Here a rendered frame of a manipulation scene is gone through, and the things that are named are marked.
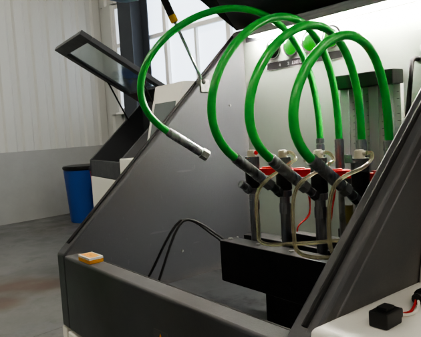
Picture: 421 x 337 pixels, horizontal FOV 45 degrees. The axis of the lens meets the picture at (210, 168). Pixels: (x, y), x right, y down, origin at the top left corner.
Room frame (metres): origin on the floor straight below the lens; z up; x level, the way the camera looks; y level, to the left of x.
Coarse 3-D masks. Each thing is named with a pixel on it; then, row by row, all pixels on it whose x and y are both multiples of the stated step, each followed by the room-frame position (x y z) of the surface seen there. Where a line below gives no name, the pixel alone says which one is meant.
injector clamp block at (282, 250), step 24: (240, 240) 0.96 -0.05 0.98; (264, 240) 0.96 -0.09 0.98; (240, 264) 0.93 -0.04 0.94; (264, 264) 0.88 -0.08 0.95; (288, 264) 0.83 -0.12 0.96; (312, 264) 0.79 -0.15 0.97; (264, 288) 0.88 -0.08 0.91; (288, 288) 0.83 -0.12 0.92; (312, 288) 0.79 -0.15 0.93; (288, 312) 0.84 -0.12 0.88
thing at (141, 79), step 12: (204, 12) 1.02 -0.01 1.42; (216, 12) 1.02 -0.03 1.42; (252, 12) 1.04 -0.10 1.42; (264, 12) 1.05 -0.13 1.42; (180, 24) 1.00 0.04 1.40; (276, 24) 1.06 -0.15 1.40; (168, 36) 0.99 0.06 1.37; (156, 48) 0.99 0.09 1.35; (300, 48) 1.07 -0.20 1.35; (144, 60) 0.98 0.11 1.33; (144, 72) 0.98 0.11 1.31; (312, 72) 1.08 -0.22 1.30; (312, 84) 1.08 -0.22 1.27; (144, 96) 0.98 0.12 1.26; (312, 96) 1.08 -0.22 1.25; (144, 108) 0.98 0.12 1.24; (156, 120) 0.98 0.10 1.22
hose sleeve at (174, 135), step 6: (168, 132) 0.99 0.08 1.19; (174, 132) 0.99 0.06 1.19; (174, 138) 0.99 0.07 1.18; (180, 138) 0.99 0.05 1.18; (186, 138) 1.00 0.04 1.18; (180, 144) 1.00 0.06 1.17; (186, 144) 1.00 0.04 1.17; (192, 144) 1.00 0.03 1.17; (192, 150) 1.00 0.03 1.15; (198, 150) 1.00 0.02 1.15
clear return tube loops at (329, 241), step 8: (288, 152) 0.89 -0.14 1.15; (328, 152) 0.82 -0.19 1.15; (368, 152) 0.76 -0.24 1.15; (296, 160) 0.87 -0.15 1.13; (368, 160) 0.75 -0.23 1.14; (360, 168) 0.73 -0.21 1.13; (272, 176) 0.82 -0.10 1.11; (312, 176) 0.76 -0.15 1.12; (344, 176) 0.70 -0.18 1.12; (264, 184) 0.81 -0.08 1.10; (336, 184) 0.69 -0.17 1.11; (256, 192) 0.81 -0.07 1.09; (296, 192) 0.74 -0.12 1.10; (256, 200) 0.80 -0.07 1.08; (328, 200) 0.69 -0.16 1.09; (256, 208) 0.80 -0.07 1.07; (328, 208) 0.68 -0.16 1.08; (256, 216) 0.80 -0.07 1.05; (328, 216) 0.68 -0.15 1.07; (256, 224) 0.80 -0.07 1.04; (328, 224) 0.68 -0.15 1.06; (328, 232) 0.68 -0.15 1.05; (296, 240) 0.73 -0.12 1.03; (320, 240) 0.77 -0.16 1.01; (328, 240) 0.68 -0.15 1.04; (336, 240) 0.76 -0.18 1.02; (296, 248) 0.73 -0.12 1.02; (304, 256) 0.73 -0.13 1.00; (312, 256) 0.73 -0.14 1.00; (320, 256) 0.72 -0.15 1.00; (328, 256) 0.72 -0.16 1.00
